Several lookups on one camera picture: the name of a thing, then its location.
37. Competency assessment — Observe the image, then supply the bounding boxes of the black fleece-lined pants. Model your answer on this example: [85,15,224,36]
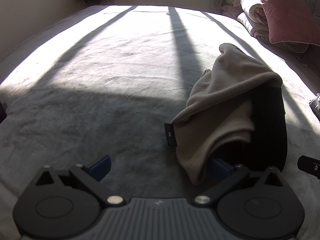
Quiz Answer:
[164,42,288,185]

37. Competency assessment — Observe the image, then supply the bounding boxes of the grey quilted headboard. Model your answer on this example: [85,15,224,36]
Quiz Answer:
[295,0,320,68]

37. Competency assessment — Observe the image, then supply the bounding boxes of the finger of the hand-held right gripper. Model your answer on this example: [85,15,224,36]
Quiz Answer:
[297,155,320,179]

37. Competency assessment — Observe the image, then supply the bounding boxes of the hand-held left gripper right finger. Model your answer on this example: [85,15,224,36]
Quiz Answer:
[192,157,284,207]

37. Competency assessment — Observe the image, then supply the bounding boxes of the small pink cushion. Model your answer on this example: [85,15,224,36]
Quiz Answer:
[220,4,242,20]

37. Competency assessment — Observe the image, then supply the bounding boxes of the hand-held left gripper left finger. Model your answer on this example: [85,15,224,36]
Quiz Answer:
[34,154,126,207]

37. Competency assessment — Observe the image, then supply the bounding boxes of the maroon pillow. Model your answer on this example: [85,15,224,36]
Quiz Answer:
[246,0,320,53]

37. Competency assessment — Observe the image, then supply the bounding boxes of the folded grey pink duvet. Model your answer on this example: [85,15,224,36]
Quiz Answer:
[236,0,310,53]

